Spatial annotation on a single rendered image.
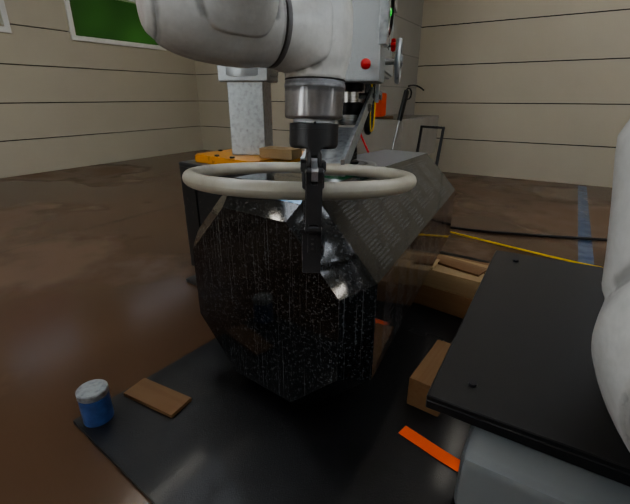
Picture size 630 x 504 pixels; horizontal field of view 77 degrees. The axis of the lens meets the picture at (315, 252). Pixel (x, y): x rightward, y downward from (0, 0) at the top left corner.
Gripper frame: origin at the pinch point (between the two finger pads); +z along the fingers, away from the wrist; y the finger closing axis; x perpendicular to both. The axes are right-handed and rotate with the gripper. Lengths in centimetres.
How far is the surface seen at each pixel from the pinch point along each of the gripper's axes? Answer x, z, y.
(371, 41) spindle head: -20, -45, 71
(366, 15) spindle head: -18, -52, 71
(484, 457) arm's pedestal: -13.2, 6.3, -38.1
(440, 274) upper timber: -73, 51, 124
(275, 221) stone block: 9, 7, 51
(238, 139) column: 34, -12, 160
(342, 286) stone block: -10.9, 23.1, 39.3
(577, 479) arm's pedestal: -19.6, 6.3, -40.4
